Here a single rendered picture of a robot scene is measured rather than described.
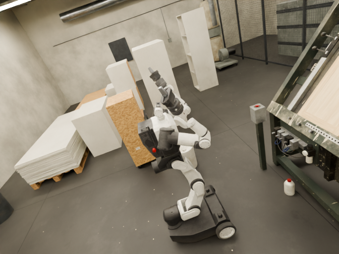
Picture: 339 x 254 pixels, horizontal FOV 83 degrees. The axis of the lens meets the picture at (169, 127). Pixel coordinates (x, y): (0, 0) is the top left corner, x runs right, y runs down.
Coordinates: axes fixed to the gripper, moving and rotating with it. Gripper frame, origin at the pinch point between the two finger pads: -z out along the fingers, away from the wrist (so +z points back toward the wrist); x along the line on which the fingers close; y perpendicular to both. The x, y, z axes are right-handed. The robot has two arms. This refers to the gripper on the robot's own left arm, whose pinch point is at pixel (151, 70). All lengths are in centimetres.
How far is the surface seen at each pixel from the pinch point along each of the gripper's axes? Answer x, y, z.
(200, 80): -278, -277, 74
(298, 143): 50, -47, 131
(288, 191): 16, -36, 190
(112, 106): -125, 12, -3
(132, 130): -139, 9, 43
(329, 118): 74, -62, 119
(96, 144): -286, 48, 30
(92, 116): -253, 21, -19
